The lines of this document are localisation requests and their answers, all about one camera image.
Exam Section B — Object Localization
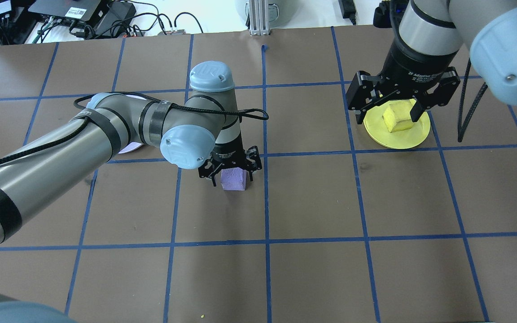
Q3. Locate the purple foam block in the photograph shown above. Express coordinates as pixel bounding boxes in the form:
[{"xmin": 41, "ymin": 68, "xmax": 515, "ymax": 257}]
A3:
[{"xmin": 220, "ymin": 168, "xmax": 246, "ymax": 191}]

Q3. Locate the yellow foam block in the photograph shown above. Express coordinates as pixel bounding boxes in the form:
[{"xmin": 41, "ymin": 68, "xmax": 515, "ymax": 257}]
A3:
[{"xmin": 383, "ymin": 102, "xmax": 416, "ymax": 133}]

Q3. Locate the yellow round plate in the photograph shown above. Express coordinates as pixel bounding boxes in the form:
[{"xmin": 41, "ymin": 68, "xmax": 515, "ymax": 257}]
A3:
[{"xmin": 363, "ymin": 99, "xmax": 431, "ymax": 149}]

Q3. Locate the black power adapter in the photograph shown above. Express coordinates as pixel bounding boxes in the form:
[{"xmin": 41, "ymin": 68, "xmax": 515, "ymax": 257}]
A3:
[{"xmin": 338, "ymin": 0, "xmax": 358, "ymax": 25}]

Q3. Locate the black power brick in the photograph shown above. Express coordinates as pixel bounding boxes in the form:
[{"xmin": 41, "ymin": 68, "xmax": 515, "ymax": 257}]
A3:
[{"xmin": 95, "ymin": 2, "xmax": 137, "ymax": 36}]

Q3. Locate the black electronics box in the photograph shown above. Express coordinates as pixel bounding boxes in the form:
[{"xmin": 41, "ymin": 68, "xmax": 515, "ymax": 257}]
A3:
[{"xmin": 29, "ymin": 0, "xmax": 109, "ymax": 23}]

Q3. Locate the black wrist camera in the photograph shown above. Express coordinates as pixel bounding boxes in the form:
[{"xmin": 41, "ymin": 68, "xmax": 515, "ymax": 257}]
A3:
[{"xmin": 373, "ymin": 0, "xmax": 403, "ymax": 28}]

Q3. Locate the aluminium profile post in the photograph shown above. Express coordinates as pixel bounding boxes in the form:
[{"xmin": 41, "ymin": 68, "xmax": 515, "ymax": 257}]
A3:
[{"xmin": 247, "ymin": 0, "xmax": 272, "ymax": 35}]

